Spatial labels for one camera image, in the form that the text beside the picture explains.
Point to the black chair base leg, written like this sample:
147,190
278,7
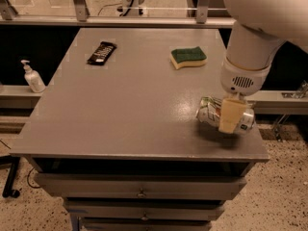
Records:
14,163

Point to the middle grey drawer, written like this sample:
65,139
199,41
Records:
151,209

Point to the bottom grey drawer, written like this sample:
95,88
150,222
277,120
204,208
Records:
99,224

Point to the top grey drawer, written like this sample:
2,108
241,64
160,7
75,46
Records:
140,187

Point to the grey drawer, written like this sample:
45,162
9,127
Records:
151,209
99,224
140,187

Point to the black snack bar wrapper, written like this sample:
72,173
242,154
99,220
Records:
102,53

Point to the green white 7up can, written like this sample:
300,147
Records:
209,112

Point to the white pump soap bottle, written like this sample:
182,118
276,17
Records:
33,78

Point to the grey drawer cabinet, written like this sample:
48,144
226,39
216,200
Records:
135,115

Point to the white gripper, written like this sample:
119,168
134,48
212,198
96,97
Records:
243,80

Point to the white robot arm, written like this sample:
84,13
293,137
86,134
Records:
260,29

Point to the metal railing frame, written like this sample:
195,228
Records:
104,13

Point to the green yellow sponge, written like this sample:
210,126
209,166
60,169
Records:
188,57

